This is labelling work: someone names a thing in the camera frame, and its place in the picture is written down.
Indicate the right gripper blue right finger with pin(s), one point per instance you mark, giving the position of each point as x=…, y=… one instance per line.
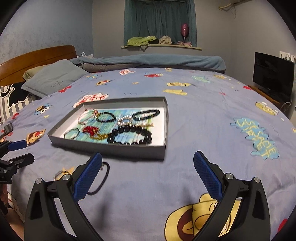
x=252, y=221

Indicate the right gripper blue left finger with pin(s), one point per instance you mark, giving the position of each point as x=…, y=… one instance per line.
x=42, y=221

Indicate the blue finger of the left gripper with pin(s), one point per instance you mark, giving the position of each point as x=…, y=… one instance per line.
x=22, y=161
x=12, y=146

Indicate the thin silver bangle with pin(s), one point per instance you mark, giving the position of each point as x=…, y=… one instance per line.
x=71, y=134

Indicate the black white striped pillow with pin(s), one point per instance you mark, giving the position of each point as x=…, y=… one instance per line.
x=13, y=99

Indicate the olive pillow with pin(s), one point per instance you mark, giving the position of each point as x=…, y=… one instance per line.
x=28, y=74

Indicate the wooden headboard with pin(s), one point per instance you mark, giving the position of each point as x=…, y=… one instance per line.
x=12, y=70

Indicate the grey-blue pillow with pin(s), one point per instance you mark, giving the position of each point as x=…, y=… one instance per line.
x=53, y=78

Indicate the cartoon print blue bedsheet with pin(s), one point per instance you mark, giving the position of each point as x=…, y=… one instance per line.
x=232, y=125

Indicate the printed blue-green paper sheet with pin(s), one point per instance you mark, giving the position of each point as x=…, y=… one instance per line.
x=129, y=126

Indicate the grey shallow cardboard tray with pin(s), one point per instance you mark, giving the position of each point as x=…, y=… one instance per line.
x=138, y=151

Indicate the teal folded blanket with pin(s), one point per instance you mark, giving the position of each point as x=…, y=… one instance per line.
x=193, y=62

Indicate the black flat monitor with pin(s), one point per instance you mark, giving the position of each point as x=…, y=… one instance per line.
x=274, y=75

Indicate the green cloth on shelf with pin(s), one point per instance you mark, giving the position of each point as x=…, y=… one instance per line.
x=139, y=41

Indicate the wooden window shelf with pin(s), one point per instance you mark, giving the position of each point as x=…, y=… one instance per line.
x=163, y=46

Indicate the beige cloth on shelf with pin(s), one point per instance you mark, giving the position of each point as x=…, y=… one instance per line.
x=165, y=40

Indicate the dark green curtain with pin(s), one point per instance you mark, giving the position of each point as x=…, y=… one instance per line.
x=159, y=18

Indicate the purple balloon ornament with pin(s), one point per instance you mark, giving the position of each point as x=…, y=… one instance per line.
x=184, y=31

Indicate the wall socket strip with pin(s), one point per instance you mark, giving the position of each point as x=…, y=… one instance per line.
x=287, y=56

